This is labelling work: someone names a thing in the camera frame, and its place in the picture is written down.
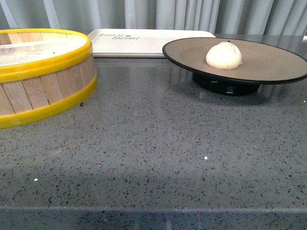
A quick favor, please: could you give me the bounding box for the white steamed bun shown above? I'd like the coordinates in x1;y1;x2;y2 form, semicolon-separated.
206;41;242;70

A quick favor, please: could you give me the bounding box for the white steamer liner cloth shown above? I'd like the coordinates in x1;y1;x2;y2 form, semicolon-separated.
0;38;85;67

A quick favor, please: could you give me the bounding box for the grey curtain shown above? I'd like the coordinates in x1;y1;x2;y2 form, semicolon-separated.
0;0;307;35

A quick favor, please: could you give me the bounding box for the brown plate with black rim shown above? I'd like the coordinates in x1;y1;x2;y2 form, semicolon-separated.
163;37;307;96

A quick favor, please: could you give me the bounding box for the white bear tray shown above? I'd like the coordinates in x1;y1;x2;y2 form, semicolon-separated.
88;29;214;58

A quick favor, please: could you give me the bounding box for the yellow rimmed bamboo steamer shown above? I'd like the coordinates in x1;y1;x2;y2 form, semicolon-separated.
0;28;97;128

